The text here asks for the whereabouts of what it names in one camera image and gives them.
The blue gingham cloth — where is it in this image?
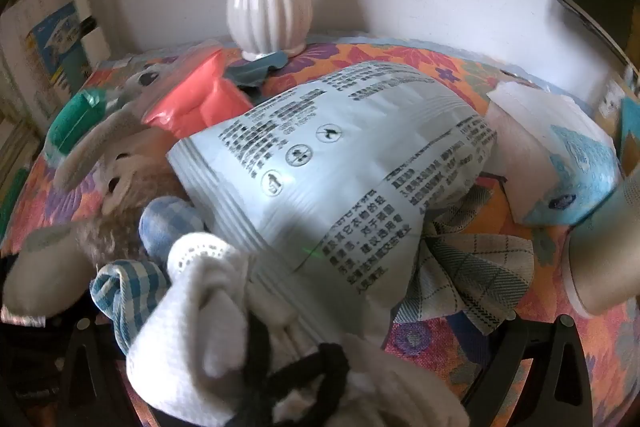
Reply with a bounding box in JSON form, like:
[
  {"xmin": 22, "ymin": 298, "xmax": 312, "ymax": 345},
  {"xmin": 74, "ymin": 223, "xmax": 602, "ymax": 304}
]
[{"xmin": 90, "ymin": 197, "xmax": 206, "ymax": 353}]

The grey plaid handkerchief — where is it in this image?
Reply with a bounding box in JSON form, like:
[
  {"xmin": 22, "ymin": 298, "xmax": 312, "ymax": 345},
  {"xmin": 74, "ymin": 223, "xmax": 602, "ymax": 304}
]
[{"xmin": 390, "ymin": 184, "xmax": 536, "ymax": 335}]

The floral tablecloth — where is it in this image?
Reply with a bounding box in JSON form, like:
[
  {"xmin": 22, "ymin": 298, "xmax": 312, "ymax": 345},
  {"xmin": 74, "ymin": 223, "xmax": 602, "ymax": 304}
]
[{"xmin": 0, "ymin": 37, "xmax": 640, "ymax": 427}]

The white waffle cloth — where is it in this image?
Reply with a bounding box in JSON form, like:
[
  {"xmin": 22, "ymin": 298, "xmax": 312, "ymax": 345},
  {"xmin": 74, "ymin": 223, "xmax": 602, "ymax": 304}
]
[{"xmin": 125, "ymin": 232, "xmax": 471, "ymax": 427}]

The orange-red packet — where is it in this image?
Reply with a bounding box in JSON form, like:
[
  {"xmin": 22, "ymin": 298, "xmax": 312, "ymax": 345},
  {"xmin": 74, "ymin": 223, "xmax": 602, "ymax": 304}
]
[{"xmin": 142, "ymin": 42, "xmax": 253, "ymax": 140}]

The black cord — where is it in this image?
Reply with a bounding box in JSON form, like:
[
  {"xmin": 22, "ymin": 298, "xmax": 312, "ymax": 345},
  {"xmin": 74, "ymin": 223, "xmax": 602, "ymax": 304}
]
[{"xmin": 220, "ymin": 307, "xmax": 351, "ymax": 427}]

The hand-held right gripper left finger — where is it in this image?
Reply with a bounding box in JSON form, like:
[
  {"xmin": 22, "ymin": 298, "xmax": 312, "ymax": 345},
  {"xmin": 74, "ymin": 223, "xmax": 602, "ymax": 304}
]
[{"xmin": 56, "ymin": 316, "xmax": 142, "ymax": 427}]

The pale blue printed bag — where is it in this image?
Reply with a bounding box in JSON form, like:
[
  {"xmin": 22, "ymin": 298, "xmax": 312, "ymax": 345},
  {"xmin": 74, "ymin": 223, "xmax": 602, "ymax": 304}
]
[{"xmin": 167, "ymin": 62, "xmax": 498, "ymax": 353}]

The dark teal fabric leaf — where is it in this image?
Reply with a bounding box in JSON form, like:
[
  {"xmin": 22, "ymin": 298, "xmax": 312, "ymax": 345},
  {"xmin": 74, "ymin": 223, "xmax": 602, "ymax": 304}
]
[{"xmin": 227, "ymin": 51, "xmax": 288, "ymax": 88}]

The teal card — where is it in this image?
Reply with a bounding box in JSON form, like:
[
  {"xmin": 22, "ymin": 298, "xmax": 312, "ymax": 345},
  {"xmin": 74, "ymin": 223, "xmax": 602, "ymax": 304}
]
[{"xmin": 619, "ymin": 99, "xmax": 640, "ymax": 158}]

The row of books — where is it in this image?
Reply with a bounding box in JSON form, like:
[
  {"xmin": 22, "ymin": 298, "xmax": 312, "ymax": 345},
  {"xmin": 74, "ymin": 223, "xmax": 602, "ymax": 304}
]
[{"xmin": 0, "ymin": 0, "xmax": 96, "ymax": 148}]

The beige cylindrical container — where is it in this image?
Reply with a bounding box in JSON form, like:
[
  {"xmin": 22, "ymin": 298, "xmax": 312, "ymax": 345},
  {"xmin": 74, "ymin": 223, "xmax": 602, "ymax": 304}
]
[{"xmin": 567, "ymin": 172, "xmax": 640, "ymax": 318}]

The white box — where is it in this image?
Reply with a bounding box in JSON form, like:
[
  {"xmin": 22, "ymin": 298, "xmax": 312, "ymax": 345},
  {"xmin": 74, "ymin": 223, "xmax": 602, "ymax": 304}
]
[{"xmin": 70, "ymin": 2, "xmax": 113, "ymax": 68}]

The grey rabbit plush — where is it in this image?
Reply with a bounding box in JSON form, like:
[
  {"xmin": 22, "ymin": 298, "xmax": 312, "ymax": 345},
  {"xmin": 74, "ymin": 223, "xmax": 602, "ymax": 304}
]
[{"xmin": 0, "ymin": 102, "xmax": 201, "ymax": 323}]

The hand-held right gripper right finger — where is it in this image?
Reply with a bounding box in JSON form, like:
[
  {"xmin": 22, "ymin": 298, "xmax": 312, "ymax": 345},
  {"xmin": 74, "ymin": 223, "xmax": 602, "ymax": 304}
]
[{"xmin": 462, "ymin": 312, "xmax": 596, "ymax": 427}]

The tissue pack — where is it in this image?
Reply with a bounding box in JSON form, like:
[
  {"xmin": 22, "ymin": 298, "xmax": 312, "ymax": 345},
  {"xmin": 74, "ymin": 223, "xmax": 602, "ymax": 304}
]
[{"xmin": 487, "ymin": 82, "xmax": 623, "ymax": 228}]

